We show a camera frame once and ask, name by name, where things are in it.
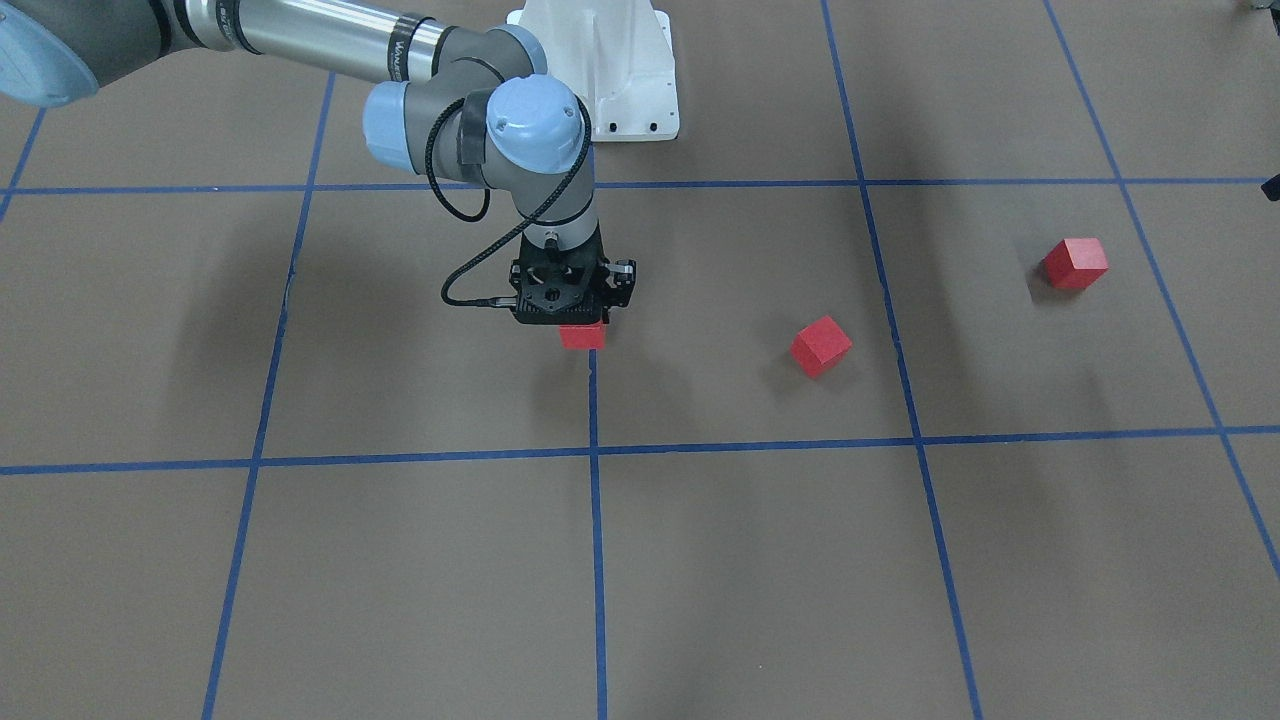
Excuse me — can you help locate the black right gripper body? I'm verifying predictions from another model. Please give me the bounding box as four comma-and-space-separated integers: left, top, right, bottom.
509, 236, 637, 325

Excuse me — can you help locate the red block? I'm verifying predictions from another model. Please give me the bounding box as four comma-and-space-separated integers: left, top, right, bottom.
1041, 237, 1110, 290
788, 315, 854, 379
558, 322, 608, 351

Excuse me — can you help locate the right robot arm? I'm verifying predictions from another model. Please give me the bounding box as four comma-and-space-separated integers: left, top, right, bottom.
1, 1, 637, 325

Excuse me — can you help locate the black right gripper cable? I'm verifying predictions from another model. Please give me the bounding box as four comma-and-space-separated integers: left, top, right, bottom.
424, 94, 595, 309

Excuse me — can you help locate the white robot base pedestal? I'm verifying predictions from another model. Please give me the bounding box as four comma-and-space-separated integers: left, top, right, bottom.
507, 1, 681, 142

